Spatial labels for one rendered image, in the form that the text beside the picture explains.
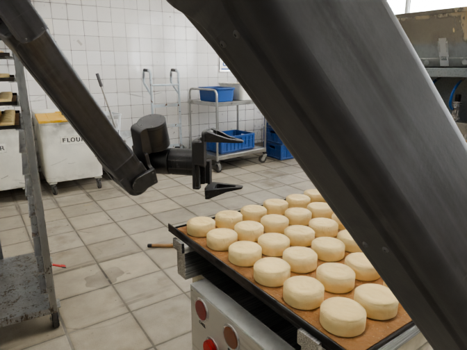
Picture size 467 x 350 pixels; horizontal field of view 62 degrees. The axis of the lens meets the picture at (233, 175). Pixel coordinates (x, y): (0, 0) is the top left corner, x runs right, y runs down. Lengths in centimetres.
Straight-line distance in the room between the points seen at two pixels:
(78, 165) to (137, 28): 174
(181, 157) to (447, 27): 74
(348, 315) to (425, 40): 88
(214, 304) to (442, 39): 88
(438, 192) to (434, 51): 104
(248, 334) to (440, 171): 43
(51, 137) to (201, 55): 220
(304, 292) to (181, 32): 467
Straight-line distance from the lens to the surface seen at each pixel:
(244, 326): 57
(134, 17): 482
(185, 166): 80
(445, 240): 18
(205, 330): 66
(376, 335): 48
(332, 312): 46
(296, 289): 50
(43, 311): 200
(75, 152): 399
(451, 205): 18
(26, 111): 171
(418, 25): 119
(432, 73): 112
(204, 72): 517
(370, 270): 56
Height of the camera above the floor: 118
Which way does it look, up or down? 16 degrees down
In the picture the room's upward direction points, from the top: straight up
